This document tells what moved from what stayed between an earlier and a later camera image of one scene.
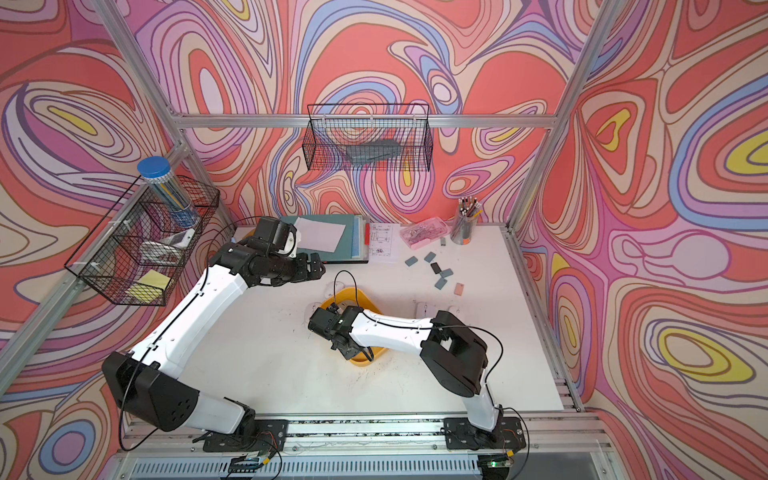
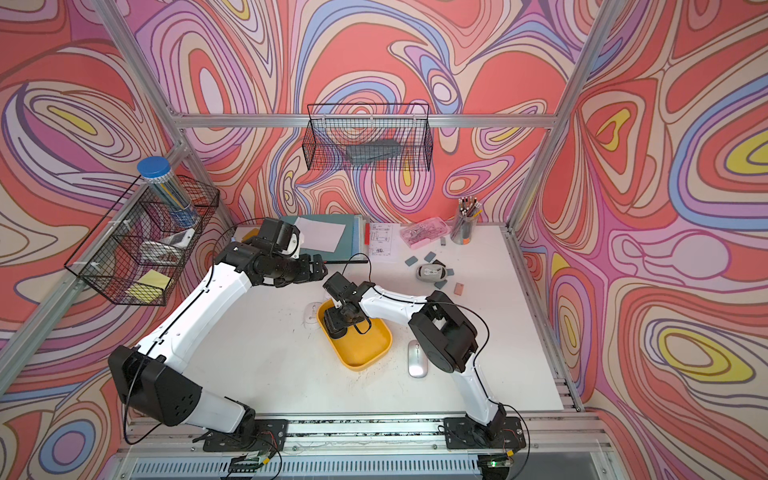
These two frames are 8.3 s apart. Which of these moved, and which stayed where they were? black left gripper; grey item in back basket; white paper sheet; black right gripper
Moved: black right gripper
Stayed: white paper sheet; black left gripper; grey item in back basket
